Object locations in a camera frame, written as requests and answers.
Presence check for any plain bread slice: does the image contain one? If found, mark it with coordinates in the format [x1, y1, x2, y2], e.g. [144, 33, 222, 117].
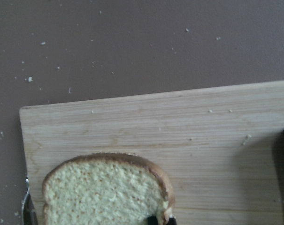
[42, 153, 175, 225]

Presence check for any wooden cutting board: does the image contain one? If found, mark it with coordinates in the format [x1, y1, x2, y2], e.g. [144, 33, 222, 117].
[20, 81, 284, 225]

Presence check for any metal fork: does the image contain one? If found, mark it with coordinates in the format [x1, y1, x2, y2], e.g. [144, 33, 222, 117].
[21, 177, 38, 225]

